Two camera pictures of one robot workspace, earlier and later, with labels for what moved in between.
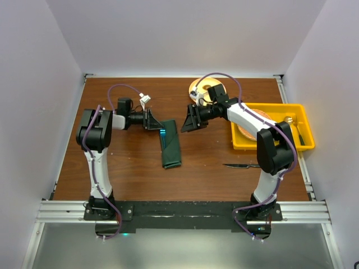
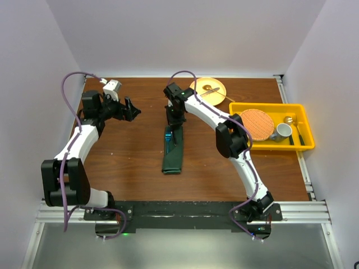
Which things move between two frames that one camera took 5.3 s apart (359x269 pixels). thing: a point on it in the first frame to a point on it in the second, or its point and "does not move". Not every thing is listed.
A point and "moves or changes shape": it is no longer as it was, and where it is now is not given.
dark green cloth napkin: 171,155 moves or changes shape
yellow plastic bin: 295,116 does not move
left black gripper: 149,122 to 127,112
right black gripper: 193,120 to 173,122
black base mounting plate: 156,216 does not move
